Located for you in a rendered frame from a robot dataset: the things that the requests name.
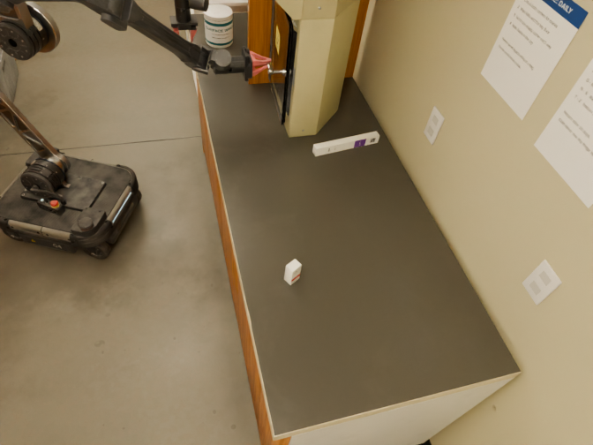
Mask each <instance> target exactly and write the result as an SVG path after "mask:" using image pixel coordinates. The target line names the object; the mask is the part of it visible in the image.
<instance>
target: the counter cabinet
mask: <svg viewBox="0 0 593 445"><path fill-rule="evenodd" d="M196 79H197V75H196ZM197 89H198V98H199V116H200V126H201V135H202V145H203V153H205V156H206V165H207V169H208V174H209V178H210V183H211V187H212V193H213V197H214V205H215V210H216V214H217V220H218V224H219V229H220V233H221V241H222V247H223V251H224V256H225V261H226V265H227V270H228V275H229V283H230V288H231V292H232V297H233V302H234V307H235V311H236V319H237V324H238V329H239V334H240V338H241V343H242V347H243V352H244V361H245V365H246V370H247V374H248V379H249V384H250V389H251V397H252V401H253V406H254V411H255V416H256V420H257V425H258V430H259V438H260V443H261V445H421V444H423V443H424V442H426V441H427V440H429V439H430V438H432V436H433V435H435V434H437V433H438V432H439V431H441V430H442V429H444V428H445V427H446V426H448V425H450V424H451V423H452V422H454V421H455V420H457V419H458V418H459V417H460V416H462V415H463V414H464V413H466V412H467V411H469V410H470V409H472V408H473V407H475V406H476V405H477V404H479V403H480V402H482V401H483V400H484V399H485V398H486V397H488V396H490V395H491V394H492V393H494V392H495V391H497V390H498V389H499V388H501V387H503V386H504V385H505V384H507V383H508V382H510V381H511V380H512V379H513V378H511V379H507V380H503V381H498V382H494V383H491V384H487V385H483V386H481V387H477V388H471V389H468V390H464V391H461V392H457V393H453V394H451V395H447V396H441V397H437V398H434V399H431V400H427V401H423V402H420V403H417V404H411V405H407V406H404V407H401V408H397V409H393V410H390V411H384V412H381V413H377V414H373V415H371V416H367V417H363V418H360V419H354V420H351V421H347V422H343V423H341V424H337V425H333V426H327V427H324V428H320V429H317V430H313V431H310V432H307V433H303V434H297V435H294V436H290V437H287V438H283V439H280V440H277V441H273V438H272V434H271V429H270V425H269V421H268V416H267V412H266V405H265V400H264V396H263V391H262V387H261V383H260V378H259V370H258V367H257V362H256V358H255V353H254V349H253V345H252V340H251V332H250V329H249V324H248V320H247V315H246V311H245V307H244V299H243V294H242V291H241V286H240V282H239V277H238V273H237V269H236V261H235V256H234V253H233V248H232V244H231V239H230V235H229V227H228V223H227V218H226V215H225V210H224V206H223V201H222V197H221V189H220V185H219V180H218V177H217V172H216V168H215V163H214V156H213V151H212V147H211V142H210V139H209V134H208V129H207V125H206V118H205V113H204V109H203V104H202V101H201V96H200V91H199V84H198V80H197Z"/></svg>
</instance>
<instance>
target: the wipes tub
mask: <svg viewBox="0 0 593 445"><path fill-rule="evenodd" d="M204 21H205V33H206V43H207V44H208V45H209V46H211V47H214V48H218V49H222V48H227V47H228V46H230V45H231V44H232V43H233V13H232V10H231V8H229V7H228V6H227V5H223V4H210V5H208V9H207V11H204Z"/></svg>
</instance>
